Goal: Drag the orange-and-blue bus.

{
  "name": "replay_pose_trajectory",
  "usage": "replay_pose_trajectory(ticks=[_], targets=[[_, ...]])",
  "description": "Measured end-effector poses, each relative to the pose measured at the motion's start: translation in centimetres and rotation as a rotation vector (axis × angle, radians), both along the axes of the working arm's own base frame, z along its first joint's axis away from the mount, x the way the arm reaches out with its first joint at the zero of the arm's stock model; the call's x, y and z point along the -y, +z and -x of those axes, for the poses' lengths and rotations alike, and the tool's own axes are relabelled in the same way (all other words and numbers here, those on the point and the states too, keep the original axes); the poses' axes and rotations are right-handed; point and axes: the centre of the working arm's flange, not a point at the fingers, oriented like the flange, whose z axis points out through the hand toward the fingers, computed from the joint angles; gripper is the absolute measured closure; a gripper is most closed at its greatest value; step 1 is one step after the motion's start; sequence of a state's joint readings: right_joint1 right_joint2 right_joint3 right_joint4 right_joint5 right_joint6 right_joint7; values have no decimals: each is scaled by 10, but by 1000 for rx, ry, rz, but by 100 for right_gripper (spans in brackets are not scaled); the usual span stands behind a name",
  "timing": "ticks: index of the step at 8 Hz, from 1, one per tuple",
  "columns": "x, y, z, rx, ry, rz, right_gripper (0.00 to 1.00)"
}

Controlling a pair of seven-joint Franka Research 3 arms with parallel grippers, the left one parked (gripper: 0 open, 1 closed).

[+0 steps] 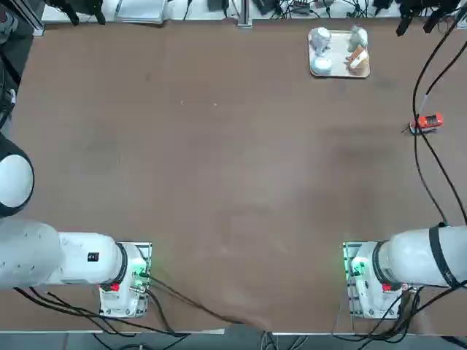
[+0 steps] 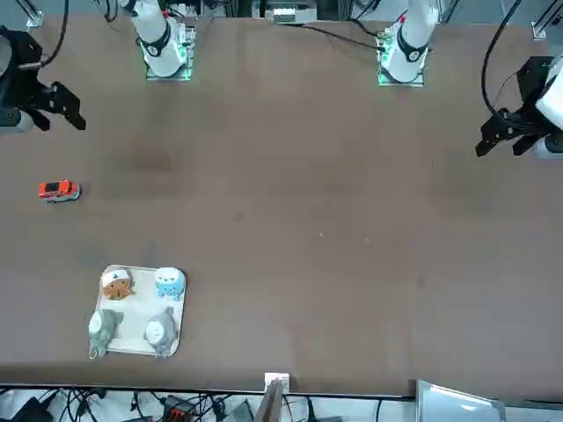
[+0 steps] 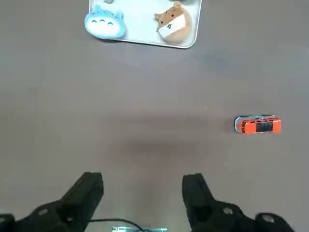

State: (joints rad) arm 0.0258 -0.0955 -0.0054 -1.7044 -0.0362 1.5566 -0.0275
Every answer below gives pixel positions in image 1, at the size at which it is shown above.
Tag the orange-and-blue toy bus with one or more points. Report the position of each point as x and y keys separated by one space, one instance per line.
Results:
x=430 y=120

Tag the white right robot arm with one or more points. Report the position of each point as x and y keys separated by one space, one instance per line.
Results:
x=412 y=255

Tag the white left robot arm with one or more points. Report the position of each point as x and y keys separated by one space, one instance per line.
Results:
x=73 y=262

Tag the grey metal box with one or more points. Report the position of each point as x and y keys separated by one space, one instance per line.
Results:
x=138 y=12

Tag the grey-green plush toy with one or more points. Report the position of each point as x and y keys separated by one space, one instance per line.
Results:
x=357 y=38

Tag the brown plush toy white hat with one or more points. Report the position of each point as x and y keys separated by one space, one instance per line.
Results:
x=359 y=62

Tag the beige plastic tray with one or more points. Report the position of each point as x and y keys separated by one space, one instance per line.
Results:
x=339 y=62

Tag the grey plush toy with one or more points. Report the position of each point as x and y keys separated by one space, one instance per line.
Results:
x=320 y=38

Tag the blue round plush toy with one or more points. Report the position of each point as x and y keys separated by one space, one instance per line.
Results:
x=322 y=66

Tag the aluminium camera post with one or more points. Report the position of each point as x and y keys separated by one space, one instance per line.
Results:
x=245 y=14

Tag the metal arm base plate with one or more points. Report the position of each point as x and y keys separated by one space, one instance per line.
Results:
x=146 y=248
x=349 y=291

